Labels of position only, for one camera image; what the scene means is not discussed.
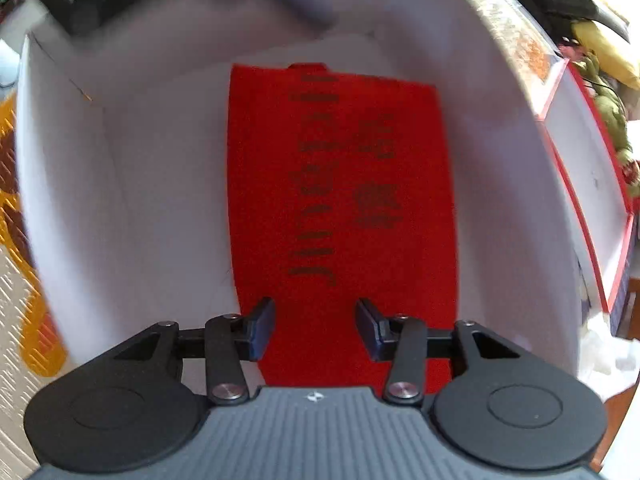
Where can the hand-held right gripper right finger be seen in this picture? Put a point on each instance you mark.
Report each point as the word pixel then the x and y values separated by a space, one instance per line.
pixel 367 330

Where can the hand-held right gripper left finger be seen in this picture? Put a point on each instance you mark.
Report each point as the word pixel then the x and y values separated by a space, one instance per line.
pixel 262 330

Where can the red shopping bag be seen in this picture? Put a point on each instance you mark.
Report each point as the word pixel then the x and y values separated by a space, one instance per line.
pixel 325 200

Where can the white cardboard box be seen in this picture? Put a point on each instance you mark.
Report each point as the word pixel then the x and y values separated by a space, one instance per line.
pixel 150 185

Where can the white plastic bag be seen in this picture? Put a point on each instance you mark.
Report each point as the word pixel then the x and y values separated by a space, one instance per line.
pixel 605 355

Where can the white lid with red rim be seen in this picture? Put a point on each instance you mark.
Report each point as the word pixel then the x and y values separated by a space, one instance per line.
pixel 580 160

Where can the colourful pile of clothes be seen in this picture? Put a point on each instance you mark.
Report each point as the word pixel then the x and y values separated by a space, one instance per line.
pixel 610 110

